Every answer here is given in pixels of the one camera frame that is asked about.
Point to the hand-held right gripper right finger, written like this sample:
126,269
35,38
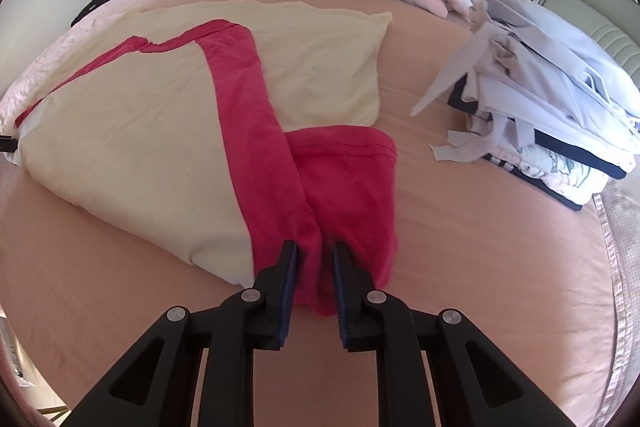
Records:
341,302

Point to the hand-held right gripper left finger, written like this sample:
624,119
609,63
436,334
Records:
291,297

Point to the grey-green padded headboard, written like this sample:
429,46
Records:
600,2

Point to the cream shirt with pink sleeves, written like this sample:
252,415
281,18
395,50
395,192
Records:
125,147

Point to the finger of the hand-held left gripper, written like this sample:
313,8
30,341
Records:
6,144

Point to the black bag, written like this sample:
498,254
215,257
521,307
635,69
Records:
95,7

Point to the stack of folded white clothes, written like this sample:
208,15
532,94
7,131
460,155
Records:
540,72

